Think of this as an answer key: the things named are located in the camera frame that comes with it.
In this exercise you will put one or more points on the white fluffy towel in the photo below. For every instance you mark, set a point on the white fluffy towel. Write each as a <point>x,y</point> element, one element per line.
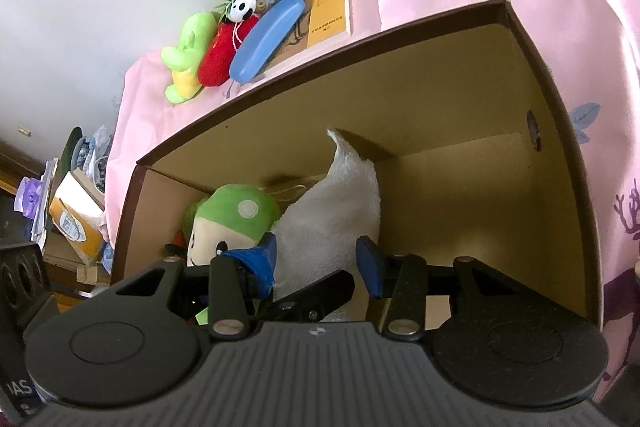
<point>330,217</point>

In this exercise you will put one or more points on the stack of papers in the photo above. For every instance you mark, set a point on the stack of papers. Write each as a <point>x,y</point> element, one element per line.
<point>47,187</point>

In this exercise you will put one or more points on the brown cardboard carton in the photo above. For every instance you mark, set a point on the brown cardboard carton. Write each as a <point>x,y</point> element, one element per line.
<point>65,262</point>

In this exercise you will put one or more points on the brown cardboard box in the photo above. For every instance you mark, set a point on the brown cardboard box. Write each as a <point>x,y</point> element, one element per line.
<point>450,107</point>

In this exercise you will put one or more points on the orange white tissue box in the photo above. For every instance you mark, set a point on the orange white tissue box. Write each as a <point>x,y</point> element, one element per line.
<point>75,227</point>

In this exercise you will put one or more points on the green mushroom plush toy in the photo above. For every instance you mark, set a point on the green mushroom plush toy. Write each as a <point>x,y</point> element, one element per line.
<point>235,207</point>

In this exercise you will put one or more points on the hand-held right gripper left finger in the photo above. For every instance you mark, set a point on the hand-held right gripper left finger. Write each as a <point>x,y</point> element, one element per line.
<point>267,257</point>

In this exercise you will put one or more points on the blue glasses case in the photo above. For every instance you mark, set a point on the blue glasses case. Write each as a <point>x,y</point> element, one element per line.
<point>265,42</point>

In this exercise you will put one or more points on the green towel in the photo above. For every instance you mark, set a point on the green towel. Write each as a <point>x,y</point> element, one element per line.
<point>200,317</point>

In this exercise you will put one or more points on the purple packet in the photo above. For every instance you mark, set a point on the purple packet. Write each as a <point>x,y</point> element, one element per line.
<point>31,197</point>

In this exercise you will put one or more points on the patterned cloth bundle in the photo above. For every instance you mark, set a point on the patterned cloth bundle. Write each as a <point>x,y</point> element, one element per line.
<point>92,157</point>

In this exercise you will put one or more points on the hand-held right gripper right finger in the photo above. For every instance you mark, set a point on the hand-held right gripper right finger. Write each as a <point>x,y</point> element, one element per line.
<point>370,267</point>

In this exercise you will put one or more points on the red plush toy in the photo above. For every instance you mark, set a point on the red plush toy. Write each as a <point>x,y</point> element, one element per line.
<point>220,57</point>

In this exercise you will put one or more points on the green yellow plush toy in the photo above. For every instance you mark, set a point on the green yellow plush toy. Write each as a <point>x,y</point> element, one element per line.
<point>192,42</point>

